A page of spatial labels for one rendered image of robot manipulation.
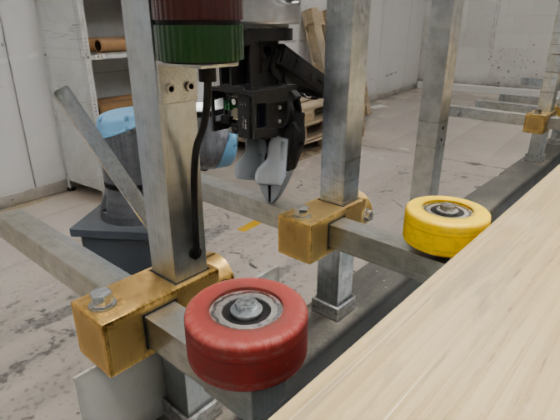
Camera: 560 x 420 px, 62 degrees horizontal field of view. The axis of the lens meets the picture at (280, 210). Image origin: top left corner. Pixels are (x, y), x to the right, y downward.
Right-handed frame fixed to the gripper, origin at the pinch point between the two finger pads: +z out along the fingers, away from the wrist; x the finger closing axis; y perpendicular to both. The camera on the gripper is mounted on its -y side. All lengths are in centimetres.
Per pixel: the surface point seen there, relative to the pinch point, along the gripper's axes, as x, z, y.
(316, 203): 6.4, 0.3, -0.5
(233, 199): -6.2, 2.2, 1.7
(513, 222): 28.6, -2.8, -2.0
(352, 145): 9.4, -7.0, -3.5
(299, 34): -294, -13, -365
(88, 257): -2.5, 1.1, 24.7
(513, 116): 1, 3, -98
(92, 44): -239, -11, -104
